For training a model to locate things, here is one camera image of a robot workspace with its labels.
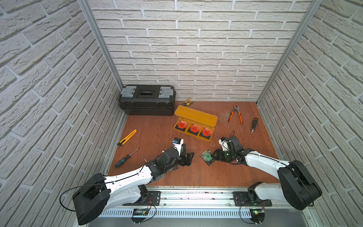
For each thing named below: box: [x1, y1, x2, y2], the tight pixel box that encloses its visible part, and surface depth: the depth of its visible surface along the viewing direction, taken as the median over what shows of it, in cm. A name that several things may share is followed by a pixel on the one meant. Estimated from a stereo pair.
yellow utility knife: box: [117, 129, 138, 146], surface depth 99 cm
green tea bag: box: [199, 149, 214, 162], surface depth 91 cm
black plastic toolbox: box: [118, 84, 176, 116], surface depth 102 cm
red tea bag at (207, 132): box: [201, 127, 214, 137], surface depth 102 cm
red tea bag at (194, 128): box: [190, 123, 201, 133], surface depth 103 cm
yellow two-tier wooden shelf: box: [173, 104, 218, 142], surface depth 99 cm
